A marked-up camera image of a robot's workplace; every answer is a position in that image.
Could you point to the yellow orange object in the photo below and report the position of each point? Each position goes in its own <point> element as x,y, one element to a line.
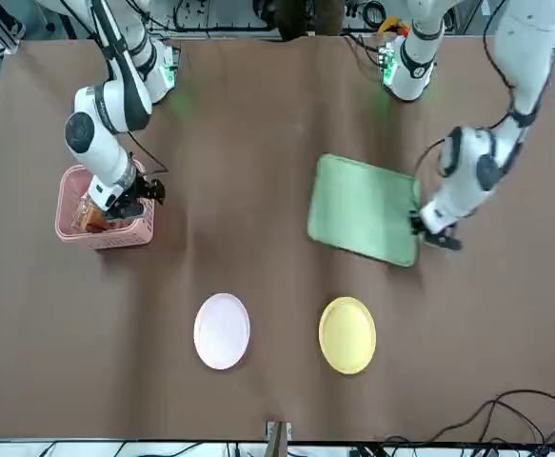
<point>391,24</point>

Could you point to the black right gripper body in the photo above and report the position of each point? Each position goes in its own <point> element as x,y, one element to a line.
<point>129,204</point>

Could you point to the person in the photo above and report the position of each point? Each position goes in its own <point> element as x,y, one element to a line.
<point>10,37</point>
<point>305,19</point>

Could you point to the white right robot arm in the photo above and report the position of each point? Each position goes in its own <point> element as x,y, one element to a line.
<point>101,152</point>

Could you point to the yellow round plate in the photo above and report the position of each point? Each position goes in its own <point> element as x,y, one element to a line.
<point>347,335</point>

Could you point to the bread pack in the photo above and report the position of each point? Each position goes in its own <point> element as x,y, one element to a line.
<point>91,219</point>

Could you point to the small pink slotted basket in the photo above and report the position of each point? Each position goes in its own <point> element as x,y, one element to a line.
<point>74,237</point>

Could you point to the white round plate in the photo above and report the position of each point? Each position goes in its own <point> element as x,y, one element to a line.
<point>222,333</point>

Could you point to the green rectangular tray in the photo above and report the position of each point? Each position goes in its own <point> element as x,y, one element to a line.
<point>362,209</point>

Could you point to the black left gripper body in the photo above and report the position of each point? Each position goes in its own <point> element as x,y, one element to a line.
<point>436,236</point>

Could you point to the aluminium camera post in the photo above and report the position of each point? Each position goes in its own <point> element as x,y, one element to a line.
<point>279,438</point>

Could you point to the white desk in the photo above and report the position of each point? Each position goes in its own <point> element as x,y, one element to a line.
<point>1,450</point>

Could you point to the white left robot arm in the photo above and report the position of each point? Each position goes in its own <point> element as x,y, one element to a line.
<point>524,47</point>

